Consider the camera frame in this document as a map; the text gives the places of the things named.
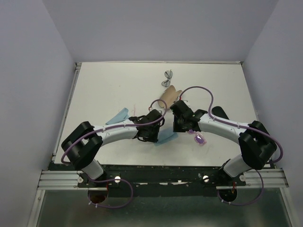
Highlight blue cleaning cloth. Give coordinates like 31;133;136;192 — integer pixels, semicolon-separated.
154;128;178;146
106;108;130;125

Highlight marbled glasses case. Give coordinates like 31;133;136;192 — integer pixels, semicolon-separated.
159;85;182;109

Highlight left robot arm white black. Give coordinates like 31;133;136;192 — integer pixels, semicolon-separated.
61;109;165;187

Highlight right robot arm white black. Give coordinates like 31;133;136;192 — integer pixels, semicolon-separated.
170;100;277;185

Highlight purple lens sunglasses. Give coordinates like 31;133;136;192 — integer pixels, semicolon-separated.
188;130;206;146

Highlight black closed glasses case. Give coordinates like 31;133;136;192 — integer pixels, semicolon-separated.
211;106;229;120

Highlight black mounting base rail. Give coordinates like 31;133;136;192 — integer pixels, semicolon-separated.
78;165;246;198

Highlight dark wire-frame sunglasses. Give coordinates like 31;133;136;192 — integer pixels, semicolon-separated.
161;70;173;87

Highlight aluminium frame rail left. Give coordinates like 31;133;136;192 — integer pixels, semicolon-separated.
51;62;82;163

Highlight aluminium frame rail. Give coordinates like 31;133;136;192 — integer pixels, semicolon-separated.
37;168;295;227
51;62;82;163

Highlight aluminium frame rail front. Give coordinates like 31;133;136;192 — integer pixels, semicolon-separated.
37;168;295;227

